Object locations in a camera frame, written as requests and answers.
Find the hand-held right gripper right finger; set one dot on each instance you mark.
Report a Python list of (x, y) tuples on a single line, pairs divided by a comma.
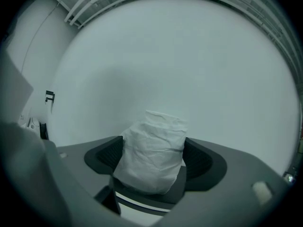
[(206, 169)]

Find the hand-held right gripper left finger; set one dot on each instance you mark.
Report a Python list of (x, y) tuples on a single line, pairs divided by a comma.
[(104, 158)]

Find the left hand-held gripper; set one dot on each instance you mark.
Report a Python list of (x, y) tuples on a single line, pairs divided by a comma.
[(13, 91)]

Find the white toilet paper roll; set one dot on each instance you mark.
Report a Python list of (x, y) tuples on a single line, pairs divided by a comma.
[(151, 157)]

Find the black wall hook bracket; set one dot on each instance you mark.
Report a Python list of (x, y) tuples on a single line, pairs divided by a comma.
[(50, 96)]

